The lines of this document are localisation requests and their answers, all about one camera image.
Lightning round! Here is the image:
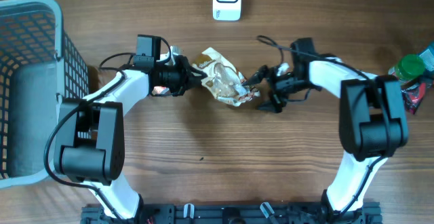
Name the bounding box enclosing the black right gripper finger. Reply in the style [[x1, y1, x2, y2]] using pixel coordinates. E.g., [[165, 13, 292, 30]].
[[257, 100, 283, 113], [241, 65, 269, 86]]

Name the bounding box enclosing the red tissue pack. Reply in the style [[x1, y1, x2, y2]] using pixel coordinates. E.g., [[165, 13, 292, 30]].
[[152, 86, 170, 96]]

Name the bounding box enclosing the beige nut snack pouch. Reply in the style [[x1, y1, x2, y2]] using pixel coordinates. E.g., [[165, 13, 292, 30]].
[[192, 47, 260, 107]]

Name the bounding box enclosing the green lid jar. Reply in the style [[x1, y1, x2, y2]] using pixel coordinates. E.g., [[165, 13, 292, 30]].
[[388, 54, 425, 85]]

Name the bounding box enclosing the black orange hex wrench pack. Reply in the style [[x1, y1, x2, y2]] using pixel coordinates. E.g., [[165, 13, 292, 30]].
[[401, 77, 433, 115]]

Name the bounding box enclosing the blue mouthwash bottle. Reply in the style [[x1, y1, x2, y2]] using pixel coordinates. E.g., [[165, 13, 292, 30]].
[[418, 42, 434, 77]]

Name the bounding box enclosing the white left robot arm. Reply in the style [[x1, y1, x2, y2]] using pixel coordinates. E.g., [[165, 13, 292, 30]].
[[44, 35, 207, 223]]

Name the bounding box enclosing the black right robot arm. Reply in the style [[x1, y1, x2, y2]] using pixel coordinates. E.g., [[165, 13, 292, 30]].
[[243, 35, 409, 223]]

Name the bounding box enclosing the white barcode scanner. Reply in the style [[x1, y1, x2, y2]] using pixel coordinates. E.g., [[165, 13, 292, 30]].
[[212, 0, 243, 22]]

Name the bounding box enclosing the dark grey plastic basket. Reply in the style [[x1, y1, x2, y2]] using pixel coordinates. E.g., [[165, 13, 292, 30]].
[[1, 0, 90, 189]]

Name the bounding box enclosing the black camera cable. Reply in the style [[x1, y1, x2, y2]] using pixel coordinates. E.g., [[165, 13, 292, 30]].
[[256, 35, 384, 218]]

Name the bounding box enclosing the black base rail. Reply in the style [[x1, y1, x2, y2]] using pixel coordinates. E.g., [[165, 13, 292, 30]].
[[80, 202, 383, 224]]

